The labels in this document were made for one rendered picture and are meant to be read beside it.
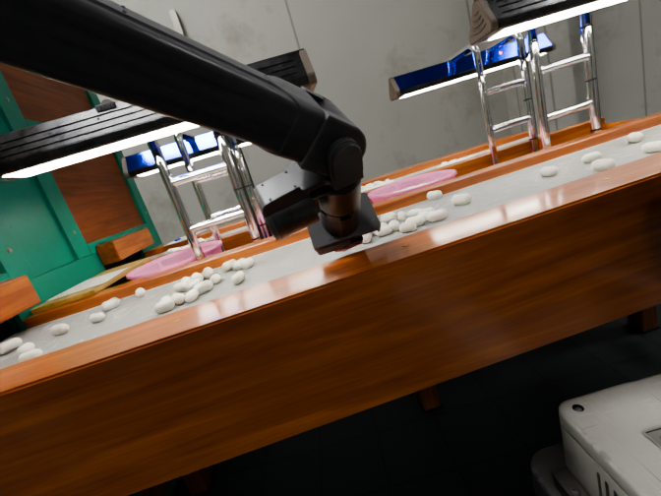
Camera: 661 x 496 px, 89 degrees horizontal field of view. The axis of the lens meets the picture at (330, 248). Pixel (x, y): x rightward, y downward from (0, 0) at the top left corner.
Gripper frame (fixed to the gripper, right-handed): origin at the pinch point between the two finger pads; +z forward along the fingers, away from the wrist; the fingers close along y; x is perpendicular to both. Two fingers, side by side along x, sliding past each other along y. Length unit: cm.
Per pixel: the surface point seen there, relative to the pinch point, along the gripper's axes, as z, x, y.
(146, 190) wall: 147, -161, 108
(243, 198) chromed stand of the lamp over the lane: 16.3, -28.1, 17.2
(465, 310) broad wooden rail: -8.2, 17.7, -10.9
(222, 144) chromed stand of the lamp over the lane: 7.8, -38.5, 17.5
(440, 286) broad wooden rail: -10.9, 14.4, -8.3
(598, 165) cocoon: 0.5, 0.2, -48.6
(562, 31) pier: 95, -140, -191
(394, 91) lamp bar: 34, -67, -40
